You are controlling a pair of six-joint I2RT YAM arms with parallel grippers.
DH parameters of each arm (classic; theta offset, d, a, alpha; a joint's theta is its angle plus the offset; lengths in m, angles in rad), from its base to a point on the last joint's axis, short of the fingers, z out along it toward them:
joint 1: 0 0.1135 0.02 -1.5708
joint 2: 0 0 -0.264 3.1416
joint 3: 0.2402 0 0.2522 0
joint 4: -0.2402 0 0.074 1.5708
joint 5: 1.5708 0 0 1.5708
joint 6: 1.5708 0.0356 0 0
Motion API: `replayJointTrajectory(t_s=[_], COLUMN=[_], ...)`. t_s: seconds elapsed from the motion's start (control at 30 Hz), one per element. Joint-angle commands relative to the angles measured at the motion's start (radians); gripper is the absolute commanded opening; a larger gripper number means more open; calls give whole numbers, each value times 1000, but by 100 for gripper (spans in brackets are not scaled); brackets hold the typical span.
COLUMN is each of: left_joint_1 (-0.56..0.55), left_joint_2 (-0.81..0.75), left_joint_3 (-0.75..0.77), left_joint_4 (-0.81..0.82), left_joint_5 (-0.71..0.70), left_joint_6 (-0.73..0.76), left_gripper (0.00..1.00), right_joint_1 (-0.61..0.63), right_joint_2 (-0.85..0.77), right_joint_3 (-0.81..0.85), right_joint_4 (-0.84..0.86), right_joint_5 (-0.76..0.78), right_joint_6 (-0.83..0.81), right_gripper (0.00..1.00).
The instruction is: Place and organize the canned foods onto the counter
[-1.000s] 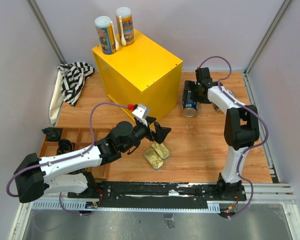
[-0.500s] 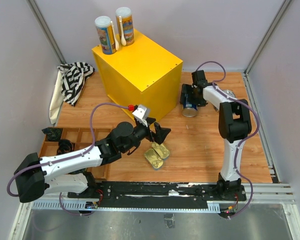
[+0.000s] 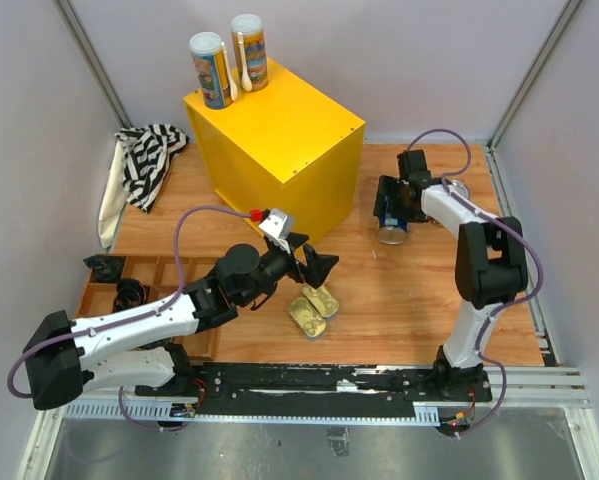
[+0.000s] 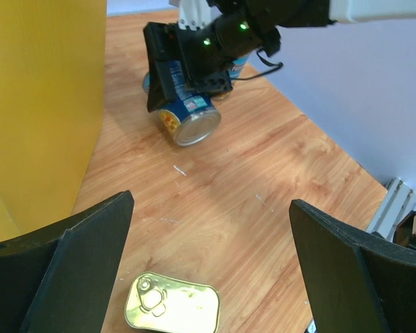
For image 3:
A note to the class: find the blue short can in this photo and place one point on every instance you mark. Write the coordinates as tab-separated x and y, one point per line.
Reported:
393	230

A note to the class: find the tall can mixed beans label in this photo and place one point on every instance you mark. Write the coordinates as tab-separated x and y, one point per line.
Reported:
250	51

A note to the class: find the dark patterned rolled cloth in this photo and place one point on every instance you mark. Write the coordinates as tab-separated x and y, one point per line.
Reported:
104	268

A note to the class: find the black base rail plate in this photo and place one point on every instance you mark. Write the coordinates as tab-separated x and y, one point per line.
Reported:
326	390

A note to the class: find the gold sardine tin upper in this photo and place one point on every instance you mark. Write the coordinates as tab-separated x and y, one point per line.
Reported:
322	300

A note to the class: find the tall can orange label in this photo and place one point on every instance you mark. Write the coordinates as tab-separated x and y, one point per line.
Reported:
210	58

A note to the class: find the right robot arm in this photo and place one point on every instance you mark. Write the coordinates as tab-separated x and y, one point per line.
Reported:
490	265

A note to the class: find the cream canvas bag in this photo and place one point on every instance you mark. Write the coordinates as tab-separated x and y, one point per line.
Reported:
114	199

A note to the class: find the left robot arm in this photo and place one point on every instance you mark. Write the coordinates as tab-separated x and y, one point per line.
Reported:
61	354

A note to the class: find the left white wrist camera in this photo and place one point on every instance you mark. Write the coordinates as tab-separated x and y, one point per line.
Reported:
275	224

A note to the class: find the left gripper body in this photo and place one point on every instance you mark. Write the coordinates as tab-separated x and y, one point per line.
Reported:
277	264

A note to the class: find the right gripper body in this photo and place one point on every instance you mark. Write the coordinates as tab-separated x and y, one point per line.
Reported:
413	215

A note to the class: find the yellow cabinet box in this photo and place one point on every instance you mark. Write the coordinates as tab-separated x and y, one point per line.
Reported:
288	146

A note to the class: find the gold sardine tin lower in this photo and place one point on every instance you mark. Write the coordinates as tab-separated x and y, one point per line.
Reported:
307	318

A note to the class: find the gold sardine tin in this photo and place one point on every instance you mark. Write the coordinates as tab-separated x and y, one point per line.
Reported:
322	300
307	318

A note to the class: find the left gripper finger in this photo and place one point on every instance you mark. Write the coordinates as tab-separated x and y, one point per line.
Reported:
317	266
297	242

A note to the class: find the striped black white cloth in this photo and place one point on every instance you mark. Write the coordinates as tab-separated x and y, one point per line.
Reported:
147	156

